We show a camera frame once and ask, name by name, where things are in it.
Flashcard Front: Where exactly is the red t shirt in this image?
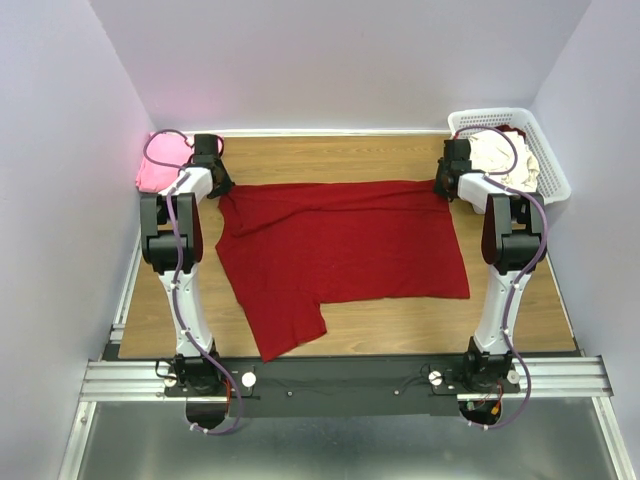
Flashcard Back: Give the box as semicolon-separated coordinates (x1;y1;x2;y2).
216;180;470;362

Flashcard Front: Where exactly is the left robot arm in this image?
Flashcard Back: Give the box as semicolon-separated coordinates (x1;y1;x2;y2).
140;129;239;396

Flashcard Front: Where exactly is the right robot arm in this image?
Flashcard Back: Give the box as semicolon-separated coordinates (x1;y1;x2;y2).
434;138;548;392

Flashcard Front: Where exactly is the cream white t shirt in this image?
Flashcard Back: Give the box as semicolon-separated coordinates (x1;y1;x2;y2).
468;130;540;192

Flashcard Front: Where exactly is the folded pink t shirt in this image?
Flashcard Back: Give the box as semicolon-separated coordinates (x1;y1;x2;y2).
136;131;193;193

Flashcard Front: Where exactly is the dark red shirt in basket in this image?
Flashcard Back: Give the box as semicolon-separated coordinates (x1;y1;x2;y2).
496;124;526;140

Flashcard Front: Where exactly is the white plastic basket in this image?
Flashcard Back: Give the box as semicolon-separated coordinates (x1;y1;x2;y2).
447;107;571;205

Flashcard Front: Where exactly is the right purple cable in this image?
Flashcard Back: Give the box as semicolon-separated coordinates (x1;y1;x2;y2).
451;124;551;432

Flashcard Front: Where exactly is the aluminium frame rail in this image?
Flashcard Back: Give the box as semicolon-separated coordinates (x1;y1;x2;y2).
57;234;621;480

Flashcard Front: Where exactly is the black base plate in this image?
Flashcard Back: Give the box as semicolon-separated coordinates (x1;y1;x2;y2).
155;354;526;425

